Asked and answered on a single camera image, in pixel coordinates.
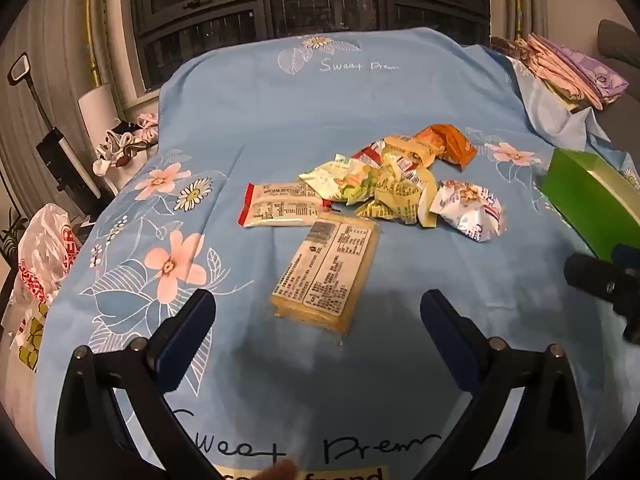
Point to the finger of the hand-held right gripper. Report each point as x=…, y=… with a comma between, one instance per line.
x=627, y=255
x=590, y=275

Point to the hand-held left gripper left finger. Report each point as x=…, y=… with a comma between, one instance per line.
x=190, y=335

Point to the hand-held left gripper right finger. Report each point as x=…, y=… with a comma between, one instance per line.
x=445, y=332

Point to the green cardboard box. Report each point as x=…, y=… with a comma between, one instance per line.
x=575, y=180

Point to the clear biscuit pack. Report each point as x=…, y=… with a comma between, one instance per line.
x=325, y=270

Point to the long red white snack packet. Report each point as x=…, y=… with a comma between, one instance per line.
x=280, y=205

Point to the person's left hand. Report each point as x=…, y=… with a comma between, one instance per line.
x=275, y=471

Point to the white blue snack packet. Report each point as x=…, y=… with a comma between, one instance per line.
x=467, y=210

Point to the narrow pale yellow snack packet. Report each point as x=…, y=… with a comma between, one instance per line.
x=429, y=200

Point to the pale yellow printed snack packet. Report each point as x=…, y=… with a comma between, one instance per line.
x=397, y=195

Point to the yellow flower print bag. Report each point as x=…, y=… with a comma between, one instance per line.
x=30, y=340

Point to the white red plastic bag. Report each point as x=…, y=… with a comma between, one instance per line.
x=45, y=245

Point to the orange snack packet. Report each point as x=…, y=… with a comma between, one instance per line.
x=452, y=147

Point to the green white snack packet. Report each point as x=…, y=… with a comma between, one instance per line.
x=340, y=180

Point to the stack of folded pink cloths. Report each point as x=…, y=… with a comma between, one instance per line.
x=565, y=67

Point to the pile of clothes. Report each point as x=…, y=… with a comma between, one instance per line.
x=125, y=145

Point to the green potted plant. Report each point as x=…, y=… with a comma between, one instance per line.
x=12, y=235

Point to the grey sofa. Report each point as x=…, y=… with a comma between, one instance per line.
x=617, y=40

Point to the blue floral blanket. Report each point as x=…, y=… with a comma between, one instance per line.
x=250, y=110

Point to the yellow pipe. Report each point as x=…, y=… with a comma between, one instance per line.
x=92, y=35

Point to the dark window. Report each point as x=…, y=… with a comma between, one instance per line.
x=320, y=0

